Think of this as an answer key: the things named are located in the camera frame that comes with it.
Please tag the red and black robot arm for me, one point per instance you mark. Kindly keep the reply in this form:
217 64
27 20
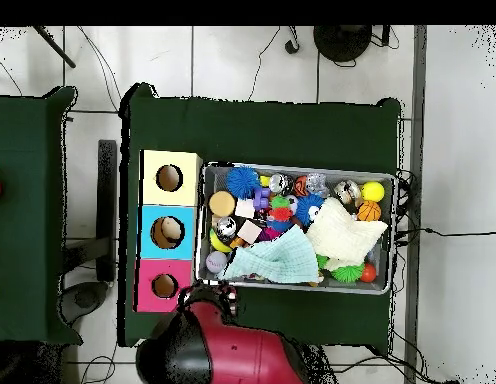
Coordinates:
240 352

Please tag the clear mesh bin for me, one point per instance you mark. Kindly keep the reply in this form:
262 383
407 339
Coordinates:
214 176

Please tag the wooden box with three holes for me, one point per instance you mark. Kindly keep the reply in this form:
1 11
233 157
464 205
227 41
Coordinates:
152 196

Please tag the wooden cube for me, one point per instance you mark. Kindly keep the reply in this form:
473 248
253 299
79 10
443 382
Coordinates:
250 231

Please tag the toy hamburger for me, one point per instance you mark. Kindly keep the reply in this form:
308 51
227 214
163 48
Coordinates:
222 203

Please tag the mint green cloth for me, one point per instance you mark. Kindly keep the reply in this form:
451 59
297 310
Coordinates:
280 256

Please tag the blue spiky ball with eyes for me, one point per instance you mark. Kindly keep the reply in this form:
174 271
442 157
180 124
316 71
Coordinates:
306 208

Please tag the white toy baseball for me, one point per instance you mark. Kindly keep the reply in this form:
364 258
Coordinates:
216 262

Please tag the dark green table cloth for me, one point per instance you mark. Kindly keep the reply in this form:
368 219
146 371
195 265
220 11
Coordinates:
272 132
24 220

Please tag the cream knitted cloth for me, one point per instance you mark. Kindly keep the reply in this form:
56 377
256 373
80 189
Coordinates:
340 236

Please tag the orange toy basketball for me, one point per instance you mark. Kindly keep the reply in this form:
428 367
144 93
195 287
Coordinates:
368 210

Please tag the yellow ball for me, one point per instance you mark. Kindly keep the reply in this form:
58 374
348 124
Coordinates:
372 191

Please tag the black upright panel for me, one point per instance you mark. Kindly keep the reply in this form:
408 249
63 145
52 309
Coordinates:
106 208

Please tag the small black plug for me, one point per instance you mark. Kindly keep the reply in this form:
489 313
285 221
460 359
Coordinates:
291 47

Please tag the grey rounded floor base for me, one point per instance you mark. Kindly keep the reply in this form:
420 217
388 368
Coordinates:
84 298

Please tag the black round stand base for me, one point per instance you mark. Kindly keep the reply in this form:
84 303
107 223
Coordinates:
342 42

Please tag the thin black rod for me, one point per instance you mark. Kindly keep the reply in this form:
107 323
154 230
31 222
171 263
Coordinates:
54 46

